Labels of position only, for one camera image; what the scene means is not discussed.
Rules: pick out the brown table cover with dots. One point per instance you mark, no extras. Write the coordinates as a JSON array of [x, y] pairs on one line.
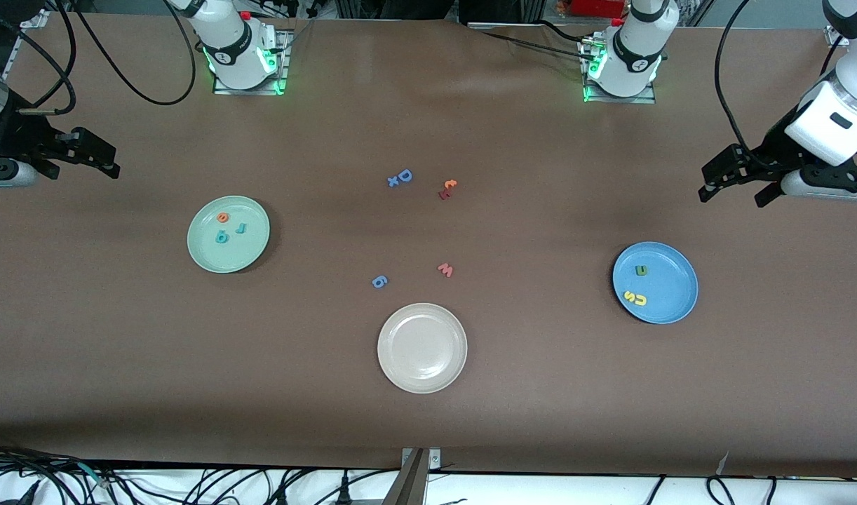
[[120, 351]]

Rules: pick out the beige plate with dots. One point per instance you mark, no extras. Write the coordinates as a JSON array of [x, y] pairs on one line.
[[422, 348]]

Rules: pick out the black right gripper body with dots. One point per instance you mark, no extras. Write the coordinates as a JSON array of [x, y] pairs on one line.
[[23, 135]]

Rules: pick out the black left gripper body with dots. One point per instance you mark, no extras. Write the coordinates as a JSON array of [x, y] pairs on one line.
[[771, 149]]

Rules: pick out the blue letter D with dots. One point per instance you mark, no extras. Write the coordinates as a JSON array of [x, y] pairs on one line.
[[405, 176]]

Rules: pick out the metal table bracket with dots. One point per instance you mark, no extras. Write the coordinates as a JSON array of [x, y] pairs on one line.
[[414, 477]]

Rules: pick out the red letter w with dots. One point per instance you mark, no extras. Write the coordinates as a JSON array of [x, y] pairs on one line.
[[445, 269]]

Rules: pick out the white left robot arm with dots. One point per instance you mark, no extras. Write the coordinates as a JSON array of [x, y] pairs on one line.
[[839, 119]]

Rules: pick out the blue plate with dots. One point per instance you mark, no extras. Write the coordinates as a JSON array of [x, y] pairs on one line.
[[670, 280]]

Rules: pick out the white tape scrap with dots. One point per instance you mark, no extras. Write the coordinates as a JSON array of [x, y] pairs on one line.
[[723, 464]]

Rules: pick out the light green plate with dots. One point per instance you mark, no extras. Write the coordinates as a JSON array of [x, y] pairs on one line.
[[243, 249]]

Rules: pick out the red box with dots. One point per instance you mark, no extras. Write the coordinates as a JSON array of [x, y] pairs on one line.
[[597, 7]]

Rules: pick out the black power plug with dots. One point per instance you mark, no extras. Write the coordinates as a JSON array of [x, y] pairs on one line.
[[343, 487]]

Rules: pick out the blue letter g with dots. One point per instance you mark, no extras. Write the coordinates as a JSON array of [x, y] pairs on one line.
[[379, 282]]

